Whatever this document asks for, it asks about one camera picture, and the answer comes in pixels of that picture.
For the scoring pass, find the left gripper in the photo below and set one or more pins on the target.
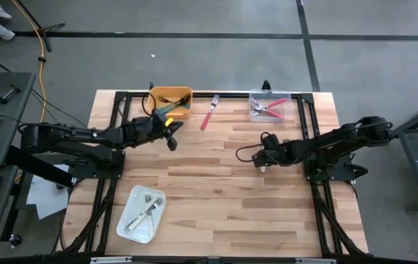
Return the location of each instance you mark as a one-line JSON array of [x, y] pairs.
[[146, 132]]

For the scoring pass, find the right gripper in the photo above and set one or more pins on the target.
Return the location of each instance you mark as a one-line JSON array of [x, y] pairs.
[[271, 155]]

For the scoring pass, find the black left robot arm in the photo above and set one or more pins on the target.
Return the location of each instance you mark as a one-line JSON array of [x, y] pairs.
[[66, 135]]

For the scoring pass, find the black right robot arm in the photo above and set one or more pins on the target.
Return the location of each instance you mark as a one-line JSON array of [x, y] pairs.
[[341, 143]]

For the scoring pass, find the yellow label tag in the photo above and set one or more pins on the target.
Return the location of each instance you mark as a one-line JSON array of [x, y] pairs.
[[169, 121]]

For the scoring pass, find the yellow plastic bin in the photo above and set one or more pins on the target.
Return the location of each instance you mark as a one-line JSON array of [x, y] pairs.
[[187, 114]]

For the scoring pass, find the clear plastic container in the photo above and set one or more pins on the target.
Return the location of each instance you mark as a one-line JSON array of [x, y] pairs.
[[286, 115]]

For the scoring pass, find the black table clamp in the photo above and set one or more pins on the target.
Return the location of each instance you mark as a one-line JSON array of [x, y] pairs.
[[152, 86], [266, 85]]

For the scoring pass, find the white plastic bin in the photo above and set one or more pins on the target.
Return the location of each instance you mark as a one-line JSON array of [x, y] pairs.
[[159, 216]]

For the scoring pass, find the black metal table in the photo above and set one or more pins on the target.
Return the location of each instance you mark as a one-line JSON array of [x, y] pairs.
[[414, 126]]

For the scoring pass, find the white paper sheet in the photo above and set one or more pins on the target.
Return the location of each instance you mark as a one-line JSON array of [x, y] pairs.
[[44, 198]]

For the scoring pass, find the black metal strut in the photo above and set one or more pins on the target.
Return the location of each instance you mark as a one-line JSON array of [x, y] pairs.
[[22, 161]]

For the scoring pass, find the black tripod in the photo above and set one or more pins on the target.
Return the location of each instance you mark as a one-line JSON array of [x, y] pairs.
[[42, 30]]

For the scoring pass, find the black caster wheel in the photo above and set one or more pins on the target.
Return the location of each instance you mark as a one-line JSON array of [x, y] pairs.
[[15, 240]]

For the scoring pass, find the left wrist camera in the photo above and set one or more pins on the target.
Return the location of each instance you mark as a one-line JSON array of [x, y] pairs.
[[148, 122]]

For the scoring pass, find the black aluminium table frame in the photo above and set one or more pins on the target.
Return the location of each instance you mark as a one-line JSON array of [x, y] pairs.
[[115, 110]]

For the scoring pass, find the silver metal bracket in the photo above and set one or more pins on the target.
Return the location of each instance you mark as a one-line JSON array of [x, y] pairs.
[[110, 260], [315, 260]]

